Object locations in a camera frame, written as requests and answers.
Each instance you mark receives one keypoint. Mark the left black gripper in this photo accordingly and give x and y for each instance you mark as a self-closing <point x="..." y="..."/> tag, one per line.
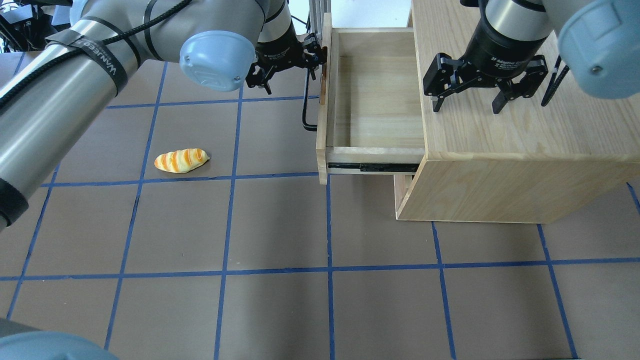
<point x="281" y="46"/>

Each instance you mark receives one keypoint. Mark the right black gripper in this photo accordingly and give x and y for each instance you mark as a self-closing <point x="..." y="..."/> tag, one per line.
<point x="502" y="47"/>

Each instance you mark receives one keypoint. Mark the wooden drawer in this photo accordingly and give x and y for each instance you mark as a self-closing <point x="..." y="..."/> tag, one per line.
<point x="369" y="116"/>

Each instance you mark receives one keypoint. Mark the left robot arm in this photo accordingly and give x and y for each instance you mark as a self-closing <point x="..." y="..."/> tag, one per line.
<point x="126" y="241"/>

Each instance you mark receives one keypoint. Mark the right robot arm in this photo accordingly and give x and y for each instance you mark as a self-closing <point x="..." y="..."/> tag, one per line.
<point x="596" y="40"/>

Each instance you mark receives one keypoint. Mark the wooden drawer cabinet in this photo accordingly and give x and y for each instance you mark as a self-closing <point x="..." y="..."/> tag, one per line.
<point x="527" y="164"/>

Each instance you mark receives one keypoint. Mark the striped toy bread loaf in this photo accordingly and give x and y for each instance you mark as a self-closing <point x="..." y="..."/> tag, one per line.
<point x="181" y="161"/>

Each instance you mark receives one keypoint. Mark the aluminium frame post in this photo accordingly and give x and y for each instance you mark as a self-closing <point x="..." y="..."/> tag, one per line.
<point x="317" y="9"/>

